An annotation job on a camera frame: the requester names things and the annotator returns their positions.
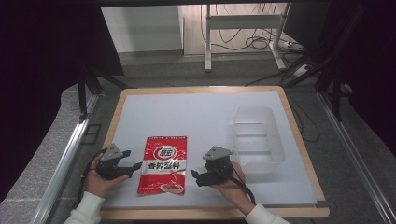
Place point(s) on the black metal stand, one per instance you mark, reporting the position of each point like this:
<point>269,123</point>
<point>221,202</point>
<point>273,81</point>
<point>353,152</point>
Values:
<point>336,93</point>
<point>82,93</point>

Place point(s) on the white cabinet panel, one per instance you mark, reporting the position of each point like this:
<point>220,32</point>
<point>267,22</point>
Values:
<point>143,29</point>

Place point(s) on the red seasoning packet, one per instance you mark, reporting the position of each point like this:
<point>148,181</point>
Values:
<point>163,168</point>

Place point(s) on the white table mat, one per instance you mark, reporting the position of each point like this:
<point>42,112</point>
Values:
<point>193,118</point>

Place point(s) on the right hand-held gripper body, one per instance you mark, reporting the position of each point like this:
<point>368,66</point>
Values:
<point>218,169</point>

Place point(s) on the aluminium floor rail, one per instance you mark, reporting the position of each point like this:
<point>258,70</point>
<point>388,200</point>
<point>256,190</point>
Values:
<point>62,161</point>
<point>355,155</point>

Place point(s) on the person's left hand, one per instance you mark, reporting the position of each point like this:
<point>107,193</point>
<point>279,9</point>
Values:
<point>95,183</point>

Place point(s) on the white power strip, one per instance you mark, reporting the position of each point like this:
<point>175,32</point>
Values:
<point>291,45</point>
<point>301,70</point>

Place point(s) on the white metal desk frame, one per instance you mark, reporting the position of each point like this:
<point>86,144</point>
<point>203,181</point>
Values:
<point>246,21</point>

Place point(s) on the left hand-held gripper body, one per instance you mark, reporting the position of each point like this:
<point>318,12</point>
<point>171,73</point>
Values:
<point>109,169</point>

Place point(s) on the person's right hand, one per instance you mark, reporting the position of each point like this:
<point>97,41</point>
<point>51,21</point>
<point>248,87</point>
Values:
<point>235,189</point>

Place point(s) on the clear plastic container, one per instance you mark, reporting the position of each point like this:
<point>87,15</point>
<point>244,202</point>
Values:
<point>258,140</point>

